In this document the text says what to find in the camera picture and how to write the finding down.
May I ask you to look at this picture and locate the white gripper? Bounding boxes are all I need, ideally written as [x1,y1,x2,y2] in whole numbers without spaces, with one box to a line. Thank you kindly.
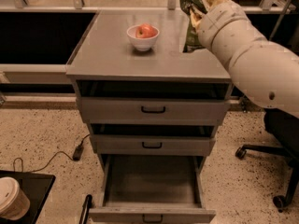
[190,0,248,49]

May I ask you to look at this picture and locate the green jalapeno chip bag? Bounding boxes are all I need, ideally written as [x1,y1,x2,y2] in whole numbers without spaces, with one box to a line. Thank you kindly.
[179,0,207,53]

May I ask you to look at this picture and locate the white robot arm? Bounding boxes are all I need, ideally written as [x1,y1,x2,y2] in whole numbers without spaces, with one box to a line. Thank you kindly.
[191,0,299,118]

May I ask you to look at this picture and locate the grey drawer cabinet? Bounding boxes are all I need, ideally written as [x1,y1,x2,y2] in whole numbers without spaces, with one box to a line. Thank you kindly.
[64,8,243,161]

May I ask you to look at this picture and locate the top grey drawer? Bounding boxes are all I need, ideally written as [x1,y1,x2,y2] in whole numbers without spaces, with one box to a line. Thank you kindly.
[77,97,229,126]

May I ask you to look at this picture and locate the grey drawer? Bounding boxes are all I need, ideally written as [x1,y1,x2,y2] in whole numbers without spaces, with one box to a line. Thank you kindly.
[89,155,216,224]
[91,134,216,156]
[77,97,229,126]

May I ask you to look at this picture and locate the middle grey drawer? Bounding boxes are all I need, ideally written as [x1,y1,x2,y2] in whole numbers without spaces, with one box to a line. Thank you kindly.
[91,134,216,156]

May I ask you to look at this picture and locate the bottom grey drawer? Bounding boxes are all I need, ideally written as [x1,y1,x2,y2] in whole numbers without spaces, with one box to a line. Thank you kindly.
[89,155,216,224]

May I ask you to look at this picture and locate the red apple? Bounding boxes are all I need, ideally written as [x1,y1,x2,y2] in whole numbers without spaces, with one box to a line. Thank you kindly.
[135,23,156,38]

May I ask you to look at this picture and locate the white ceramic bowl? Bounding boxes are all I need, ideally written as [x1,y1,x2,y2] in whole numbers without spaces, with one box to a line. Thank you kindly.
[127,24,160,51]

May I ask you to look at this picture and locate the metal diagonal rod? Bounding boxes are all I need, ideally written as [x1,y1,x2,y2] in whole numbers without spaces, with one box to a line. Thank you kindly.
[269,0,292,41]

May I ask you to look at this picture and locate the black office chair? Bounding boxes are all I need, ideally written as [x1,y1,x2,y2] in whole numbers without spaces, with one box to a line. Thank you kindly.
[235,109,299,212]

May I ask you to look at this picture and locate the black side table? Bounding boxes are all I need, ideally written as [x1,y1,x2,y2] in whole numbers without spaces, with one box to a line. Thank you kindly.
[0,170,56,224]

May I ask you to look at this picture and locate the paper coffee cup with lid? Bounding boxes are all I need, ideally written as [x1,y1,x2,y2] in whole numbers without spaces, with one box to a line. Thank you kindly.
[0,176,30,220]

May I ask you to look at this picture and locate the black power adapter with cable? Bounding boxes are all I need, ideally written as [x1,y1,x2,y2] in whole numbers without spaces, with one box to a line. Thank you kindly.
[12,134,89,173]

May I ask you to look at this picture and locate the black handle bar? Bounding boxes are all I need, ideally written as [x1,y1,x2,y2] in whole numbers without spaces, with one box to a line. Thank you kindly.
[78,194,93,224]

